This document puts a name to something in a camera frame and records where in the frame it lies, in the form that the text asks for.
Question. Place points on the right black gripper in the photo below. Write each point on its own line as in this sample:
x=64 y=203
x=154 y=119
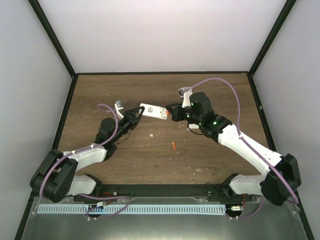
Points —
x=176 y=116

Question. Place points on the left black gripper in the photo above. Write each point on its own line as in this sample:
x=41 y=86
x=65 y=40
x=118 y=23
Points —
x=131 y=119

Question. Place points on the white remote control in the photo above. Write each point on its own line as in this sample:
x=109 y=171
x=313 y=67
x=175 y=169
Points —
x=154 y=111

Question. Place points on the white battery cover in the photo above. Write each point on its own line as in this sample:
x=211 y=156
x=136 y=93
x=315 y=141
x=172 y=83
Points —
x=193 y=126

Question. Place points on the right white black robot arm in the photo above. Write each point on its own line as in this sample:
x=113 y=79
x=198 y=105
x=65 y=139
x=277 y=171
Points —
x=279 y=175

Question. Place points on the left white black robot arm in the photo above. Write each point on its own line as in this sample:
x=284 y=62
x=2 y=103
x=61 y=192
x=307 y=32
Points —
x=56 y=177

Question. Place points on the grey metal front plate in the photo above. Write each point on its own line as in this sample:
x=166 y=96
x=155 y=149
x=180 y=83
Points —
x=261 y=221

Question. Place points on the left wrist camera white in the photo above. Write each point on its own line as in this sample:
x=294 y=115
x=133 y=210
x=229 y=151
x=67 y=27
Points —
x=118 y=106

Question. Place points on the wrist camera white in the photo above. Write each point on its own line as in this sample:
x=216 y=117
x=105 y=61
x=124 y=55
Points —
x=185 y=93
x=118 y=106

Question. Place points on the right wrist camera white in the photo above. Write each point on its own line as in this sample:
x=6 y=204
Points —
x=185 y=93

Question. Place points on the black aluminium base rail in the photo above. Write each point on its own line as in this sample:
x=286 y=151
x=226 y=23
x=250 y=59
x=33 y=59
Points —
x=212 y=192

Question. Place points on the light blue slotted cable duct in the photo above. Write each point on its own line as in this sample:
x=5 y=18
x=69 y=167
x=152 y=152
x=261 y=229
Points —
x=133 y=209

